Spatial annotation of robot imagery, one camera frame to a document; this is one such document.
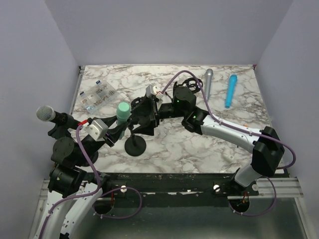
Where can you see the grey microphone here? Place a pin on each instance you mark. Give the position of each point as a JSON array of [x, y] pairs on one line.
[[208, 81]]

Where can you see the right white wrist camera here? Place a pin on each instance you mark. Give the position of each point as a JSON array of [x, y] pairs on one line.
[[153, 92]]

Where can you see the black microphone silver grille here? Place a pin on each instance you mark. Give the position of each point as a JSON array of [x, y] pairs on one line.
[[46, 113]]

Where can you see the black round-base clip stand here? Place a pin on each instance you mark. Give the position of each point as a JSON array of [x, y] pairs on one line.
[[135, 145]]

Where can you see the black round-base mic stand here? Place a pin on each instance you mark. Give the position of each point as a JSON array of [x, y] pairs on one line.
[[66, 150]]

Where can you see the teal microphone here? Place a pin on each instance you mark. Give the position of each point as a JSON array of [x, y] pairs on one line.
[[123, 112]]

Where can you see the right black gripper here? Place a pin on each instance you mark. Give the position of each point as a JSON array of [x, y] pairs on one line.
[[144, 106]]

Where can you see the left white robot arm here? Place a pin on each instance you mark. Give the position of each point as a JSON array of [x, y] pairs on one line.
[[74, 183]]

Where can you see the small white plastic piece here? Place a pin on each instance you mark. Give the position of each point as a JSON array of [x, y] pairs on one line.
[[228, 155]]

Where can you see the clear plastic screw box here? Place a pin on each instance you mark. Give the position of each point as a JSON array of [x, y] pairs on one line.
[[97, 96]]

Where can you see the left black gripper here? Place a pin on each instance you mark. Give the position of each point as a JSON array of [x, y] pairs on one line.
[[114, 132]]

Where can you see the blue microphone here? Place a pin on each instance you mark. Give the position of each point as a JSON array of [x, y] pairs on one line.
[[230, 91]]

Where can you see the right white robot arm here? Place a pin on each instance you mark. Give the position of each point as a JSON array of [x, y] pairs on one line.
[[263, 144]]

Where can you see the black tripod shock mount stand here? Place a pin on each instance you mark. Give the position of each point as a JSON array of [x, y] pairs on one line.
[[189, 84]]

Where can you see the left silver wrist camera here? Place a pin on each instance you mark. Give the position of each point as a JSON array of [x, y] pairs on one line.
[[97, 129]]

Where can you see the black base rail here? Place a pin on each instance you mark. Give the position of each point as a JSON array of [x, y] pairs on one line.
[[168, 190]]

